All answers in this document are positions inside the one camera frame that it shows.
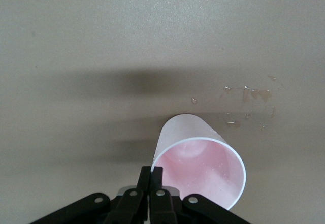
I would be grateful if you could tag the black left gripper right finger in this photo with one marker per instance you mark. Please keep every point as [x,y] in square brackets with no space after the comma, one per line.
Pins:
[160,203]

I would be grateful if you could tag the pink plastic cup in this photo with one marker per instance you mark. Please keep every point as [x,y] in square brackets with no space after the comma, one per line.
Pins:
[203,168]

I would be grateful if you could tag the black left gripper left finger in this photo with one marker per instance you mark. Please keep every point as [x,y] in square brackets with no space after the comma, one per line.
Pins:
[127,203]

